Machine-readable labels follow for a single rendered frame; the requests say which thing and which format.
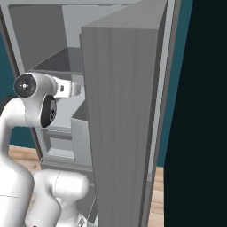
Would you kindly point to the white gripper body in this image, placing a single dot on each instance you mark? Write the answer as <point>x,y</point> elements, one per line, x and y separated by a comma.
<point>76,89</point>

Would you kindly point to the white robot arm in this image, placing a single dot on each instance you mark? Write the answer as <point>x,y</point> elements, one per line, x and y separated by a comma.
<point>17,183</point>

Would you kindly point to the grey fridge door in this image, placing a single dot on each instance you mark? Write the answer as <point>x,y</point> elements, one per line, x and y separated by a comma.
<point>124,118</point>

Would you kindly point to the grey fridge drawer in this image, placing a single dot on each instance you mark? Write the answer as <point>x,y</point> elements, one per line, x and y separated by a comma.
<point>60,144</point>

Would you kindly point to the grey fridge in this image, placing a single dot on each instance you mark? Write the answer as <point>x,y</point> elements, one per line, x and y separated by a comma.
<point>38,32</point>

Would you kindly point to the black tall cabinet panel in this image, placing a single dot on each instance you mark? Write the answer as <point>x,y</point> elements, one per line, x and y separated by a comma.
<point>201,118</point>

